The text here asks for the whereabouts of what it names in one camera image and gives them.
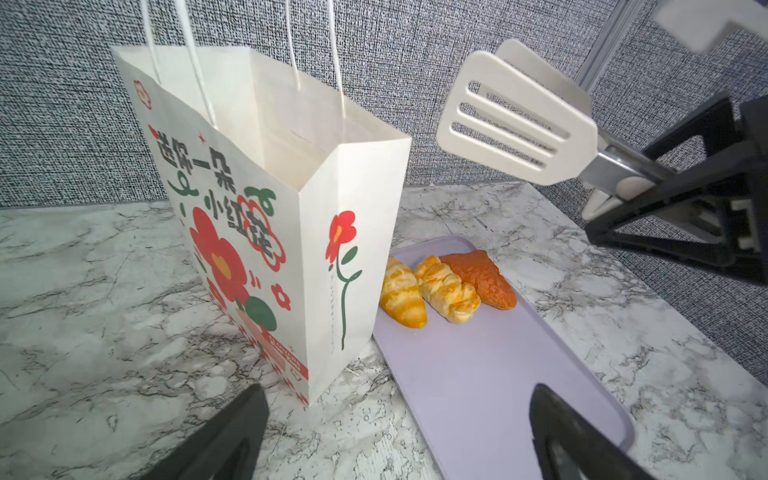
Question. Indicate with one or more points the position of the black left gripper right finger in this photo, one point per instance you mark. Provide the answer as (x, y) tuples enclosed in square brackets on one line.
[(567, 446)]

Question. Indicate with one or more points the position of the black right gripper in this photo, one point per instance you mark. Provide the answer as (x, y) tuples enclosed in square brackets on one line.
[(725, 196)]

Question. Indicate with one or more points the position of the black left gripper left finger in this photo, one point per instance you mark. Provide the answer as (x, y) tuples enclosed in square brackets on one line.
[(226, 447)]

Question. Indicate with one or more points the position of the twisted golden bread roll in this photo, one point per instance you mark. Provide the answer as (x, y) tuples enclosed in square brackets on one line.
[(446, 292)]

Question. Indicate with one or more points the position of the white slotted serving tongs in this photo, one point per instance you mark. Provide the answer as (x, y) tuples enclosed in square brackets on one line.
[(510, 110)]

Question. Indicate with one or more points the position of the striped croissant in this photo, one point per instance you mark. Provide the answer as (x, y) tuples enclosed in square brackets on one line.
[(400, 296)]

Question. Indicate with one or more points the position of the white paper bag red flower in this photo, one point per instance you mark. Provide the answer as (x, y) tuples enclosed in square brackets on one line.
[(288, 192)]

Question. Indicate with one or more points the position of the lavender plastic tray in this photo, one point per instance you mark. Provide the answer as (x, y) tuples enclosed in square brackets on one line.
[(469, 387)]

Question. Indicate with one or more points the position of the reddish brown croissant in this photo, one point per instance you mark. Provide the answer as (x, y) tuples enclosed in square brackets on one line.
[(478, 269)]

